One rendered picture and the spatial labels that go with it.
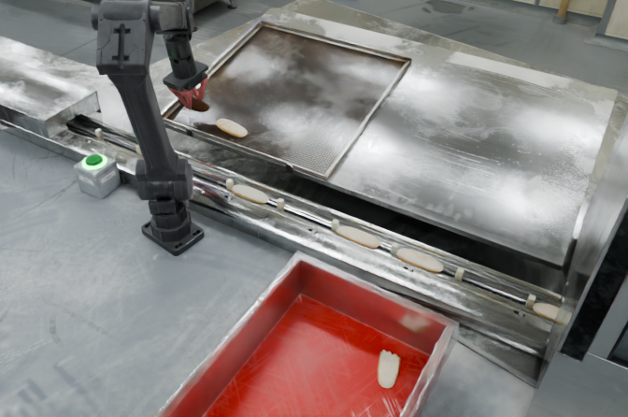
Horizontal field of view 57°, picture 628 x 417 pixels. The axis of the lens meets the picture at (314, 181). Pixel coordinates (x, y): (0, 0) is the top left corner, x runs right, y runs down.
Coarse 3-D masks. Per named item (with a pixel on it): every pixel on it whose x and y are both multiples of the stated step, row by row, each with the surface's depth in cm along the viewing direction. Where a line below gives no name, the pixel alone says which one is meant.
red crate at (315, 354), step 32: (288, 320) 109; (320, 320) 110; (352, 320) 110; (256, 352) 104; (288, 352) 104; (320, 352) 104; (352, 352) 104; (416, 352) 104; (256, 384) 99; (288, 384) 99; (320, 384) 99; (352, 384) 99; (224, 416) 94; (256, 416) 94; (288, 416) 94; (320, 416) 94; (352, 416) 94; (384, 416) 95
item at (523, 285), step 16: (112, 128) 153; (192, 160) 143; (240, 176) 138; (272, 192) 134; (320, 208) 129; (368, 224) 125; (400, 240) 122; (416, 240) 121; (448, 256) 118; (480, 272) 116; (496, 272) 115; (528, 288) 112
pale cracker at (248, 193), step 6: (234, 186) 135; (240, 186) 135; (246, 186) 135; (234, 192) 134; (240, 192) 133; (246, 192) 133; (252, 192) 133; (258, 192) 133; (246, 198) 133; (252, 198) 132; (258, 198) 132; (264, 198) 132
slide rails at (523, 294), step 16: (96, 128) 155; (112, 144) 149; (128, 144) 149; (208, 176) 139; (224, 176) 139; (272, 208) 130; (304, 208) 130; (352, 224) 127; (384, 240) 123; (432, 256) 119; (432, 272) 116; (464, 272) 116; (496, 288) 113; (512, 288) 113; (512, 304) 110
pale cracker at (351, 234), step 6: (342, 228) 125; (348, 228) 124; (354, 228) 124; (342, 234) 123; (348, 234) 123; (354, 234) 123; (360, 234) 123; (366, 234) 123; (354, 240) 122; (360, 240) 122; (366, 240) 121; (372, 240) 122; (378, 240) 122; (366, 246) 121; (372, 246) 121
